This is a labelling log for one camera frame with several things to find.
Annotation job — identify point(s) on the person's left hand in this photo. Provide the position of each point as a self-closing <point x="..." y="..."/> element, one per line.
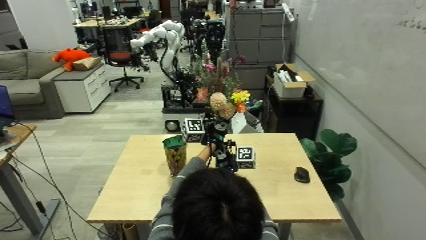
<point x="215" y="130"/>

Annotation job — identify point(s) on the person's right hand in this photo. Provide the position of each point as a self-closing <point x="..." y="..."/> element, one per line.
<point x="225" y="156"/>

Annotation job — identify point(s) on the beige dried flower stem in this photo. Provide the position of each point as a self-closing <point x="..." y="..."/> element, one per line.
<point x="220" y="104"/>

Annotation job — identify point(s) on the white marker cube right glove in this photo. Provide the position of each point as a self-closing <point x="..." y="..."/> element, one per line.
<point x="245" y="157"/>

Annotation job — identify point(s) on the white marker cube glove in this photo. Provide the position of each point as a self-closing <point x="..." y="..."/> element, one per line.
<point x="193" y="129"/>
<point x="245" y="157"/>

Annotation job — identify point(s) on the white paper flower wrap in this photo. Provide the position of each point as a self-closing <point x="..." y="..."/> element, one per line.
<point x="243" y="122"/>

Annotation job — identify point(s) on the white marker cube left glove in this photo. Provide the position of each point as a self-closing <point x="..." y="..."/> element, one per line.
<point x="193" y="129"/>

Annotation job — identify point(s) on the yellow flower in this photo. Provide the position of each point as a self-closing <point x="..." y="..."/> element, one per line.
<point x="240" y="96"/>

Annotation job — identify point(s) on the round black speaker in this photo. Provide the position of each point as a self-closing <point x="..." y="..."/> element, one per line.
<point x="172" y="125"/>

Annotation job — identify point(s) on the black equipment cart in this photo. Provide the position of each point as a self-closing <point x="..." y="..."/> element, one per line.
<point x="179" y="96"/>

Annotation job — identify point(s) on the mixed flower bouquet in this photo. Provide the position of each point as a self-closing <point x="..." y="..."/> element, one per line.
<point x="215" y="75"/>

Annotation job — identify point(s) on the black side cabinet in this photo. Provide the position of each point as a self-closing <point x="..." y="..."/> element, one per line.
<point x="293" y="115"/>

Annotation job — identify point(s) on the black computer mouse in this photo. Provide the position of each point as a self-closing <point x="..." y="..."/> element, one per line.
<point x="301" y="174"/>

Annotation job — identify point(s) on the the person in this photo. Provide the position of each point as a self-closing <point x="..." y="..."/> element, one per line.
<point x="213" y="206"/>

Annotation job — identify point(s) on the open cardboard box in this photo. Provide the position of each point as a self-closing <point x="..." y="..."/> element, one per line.
<point x="291" y="81"/>

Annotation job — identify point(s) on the green leafy potted plant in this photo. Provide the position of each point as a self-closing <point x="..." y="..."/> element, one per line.
<point x="330" y="160"/>

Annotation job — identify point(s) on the grey filing cabinets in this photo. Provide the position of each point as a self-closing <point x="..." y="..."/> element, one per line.
<point x="260" y="36"/>

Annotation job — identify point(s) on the black office chair red seat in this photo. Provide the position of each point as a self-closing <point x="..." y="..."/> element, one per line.
<point x="121" y="56"/>

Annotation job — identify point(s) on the white drawer cabinet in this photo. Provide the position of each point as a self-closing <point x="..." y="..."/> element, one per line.
<point x="83" y="89"/>

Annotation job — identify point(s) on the cardboard tube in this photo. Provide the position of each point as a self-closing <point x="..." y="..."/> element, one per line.
<point x="129" y="231"/>

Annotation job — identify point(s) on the brown cushion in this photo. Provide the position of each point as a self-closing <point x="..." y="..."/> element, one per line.
<point x="87" y="63"/>

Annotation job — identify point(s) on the whiteboard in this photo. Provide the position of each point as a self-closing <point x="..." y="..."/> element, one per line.
<point x="370" y="66"/>

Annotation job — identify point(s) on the orange plush toy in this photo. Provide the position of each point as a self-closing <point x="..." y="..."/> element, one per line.
<point x="68" y="56"/>

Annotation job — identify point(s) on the grey sofa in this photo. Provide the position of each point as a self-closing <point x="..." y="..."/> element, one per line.
<point x="27" y="83"/>

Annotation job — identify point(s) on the blue laptop screen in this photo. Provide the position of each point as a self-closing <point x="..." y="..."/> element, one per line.
<point x="6" y="103"/>

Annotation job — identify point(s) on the wooden side desk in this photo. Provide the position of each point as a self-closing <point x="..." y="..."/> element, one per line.
<point x="14" y="173"/>

